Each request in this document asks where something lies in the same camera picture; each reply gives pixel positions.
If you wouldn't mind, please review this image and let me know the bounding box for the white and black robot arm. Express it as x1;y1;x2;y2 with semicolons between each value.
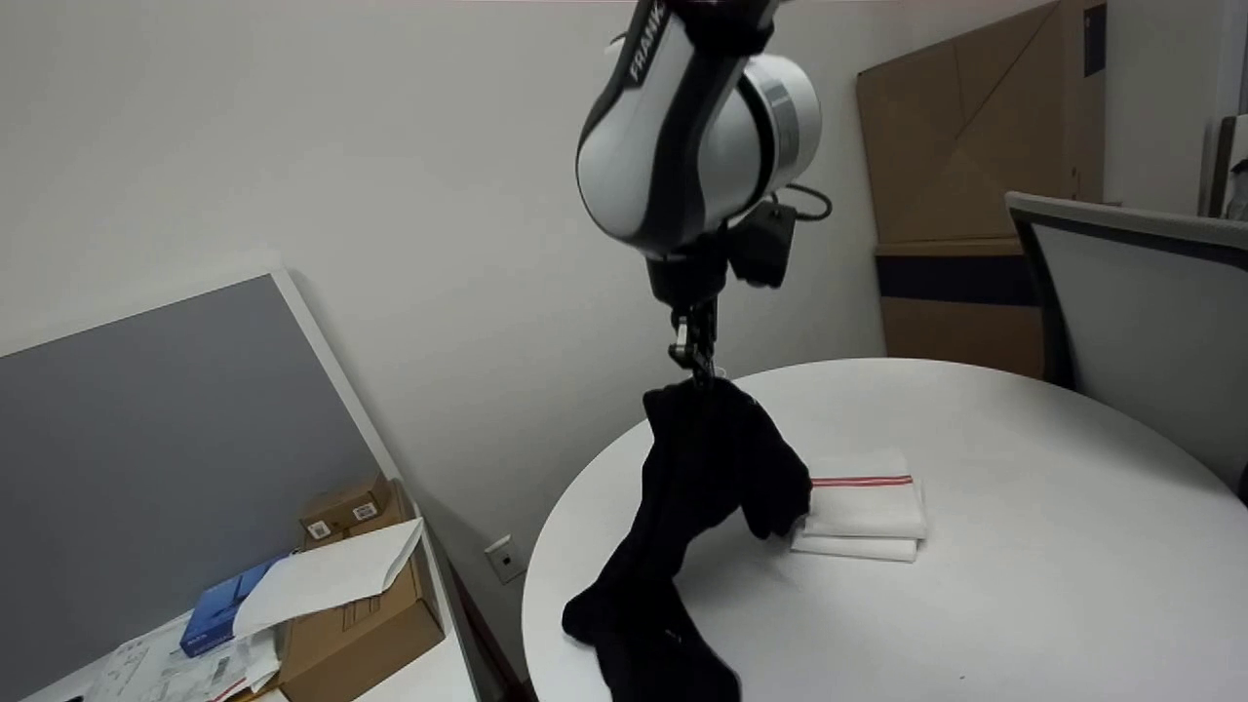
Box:
572;0;824;380

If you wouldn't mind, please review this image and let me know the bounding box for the white cloth with red stripes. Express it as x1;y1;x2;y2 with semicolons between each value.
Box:
791;473;927;560

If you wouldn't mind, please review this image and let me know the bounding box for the white wall outlet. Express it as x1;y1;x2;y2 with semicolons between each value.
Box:
482;533;524;584

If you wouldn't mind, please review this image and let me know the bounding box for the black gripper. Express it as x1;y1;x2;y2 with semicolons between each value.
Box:
646;255;725;380

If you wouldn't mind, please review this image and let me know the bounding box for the blue box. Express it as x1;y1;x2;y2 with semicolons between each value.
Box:
180;560;270;656

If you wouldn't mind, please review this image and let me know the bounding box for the grey white-framed panel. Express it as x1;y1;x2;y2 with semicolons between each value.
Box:
0;270;399;702

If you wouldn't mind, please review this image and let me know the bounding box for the white paper sheet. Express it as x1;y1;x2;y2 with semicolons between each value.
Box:
232;517;422;640

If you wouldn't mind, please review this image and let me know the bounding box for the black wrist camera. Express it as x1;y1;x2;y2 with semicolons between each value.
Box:
730;185;836;287

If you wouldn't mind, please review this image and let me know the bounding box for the black cloth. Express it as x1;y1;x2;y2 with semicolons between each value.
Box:
563;380;810;702

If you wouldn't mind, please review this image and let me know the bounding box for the large leaning cardboard sheet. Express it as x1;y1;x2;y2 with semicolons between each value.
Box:
854;0;1106;373

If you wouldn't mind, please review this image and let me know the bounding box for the open cardboard box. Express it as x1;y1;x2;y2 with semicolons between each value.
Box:
278;480;443;702

